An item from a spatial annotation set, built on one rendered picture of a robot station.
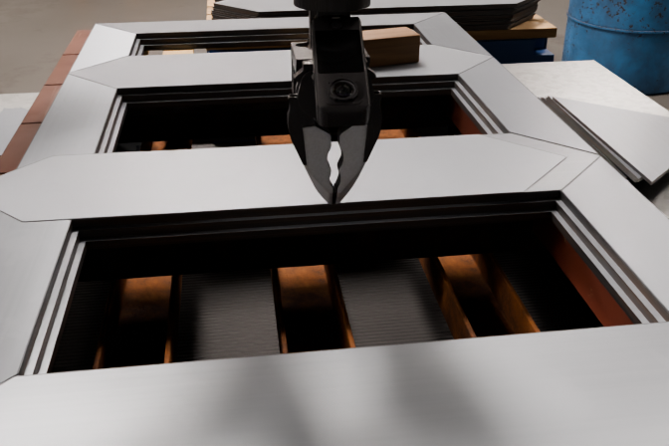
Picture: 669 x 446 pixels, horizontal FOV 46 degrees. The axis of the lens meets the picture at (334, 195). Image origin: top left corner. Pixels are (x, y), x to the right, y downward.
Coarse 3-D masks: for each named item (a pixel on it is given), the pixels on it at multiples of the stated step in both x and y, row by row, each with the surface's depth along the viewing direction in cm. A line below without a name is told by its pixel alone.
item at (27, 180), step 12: (24, 168) 98; (36, 168) 98; (48, 168) 98; (0, 180) 95; (12, 180) 95; (24, 180) 95; (36, 180) 95; (0, 192) 92; (12, 192) 92; (24, 192) 92; (36, 192) 92; (0, 204) 89; (12, 204) 89; (24, 204) 89; (12, 216) 87; (24, 216) 87
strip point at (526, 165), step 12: (492, 144) 105; (504, 144) 105; (516, 144) 105; (504, 156) 101; (516, 156) 101; (528, 156) 101; (540, 156) 101; (552, 156) 101; (564, 156) 101; (516, 168) 98; (528, 168) 98; (540, 168) 98; (552, 168) 98; (516, 180) 95; (528, 180) 95
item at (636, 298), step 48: (144, 48) 155; (192, 48) 157; (144, 96) 126; (192, 96) 127; (240, 96) 128; (384, 96) 131; (528, 144) 105; (528, 192) 92; (96, 240) 86; (144, 240) 87; (192, 240) 88; (576, 240) 86; (48, 288) 74; (624, 288) 77; (48, 336) 70
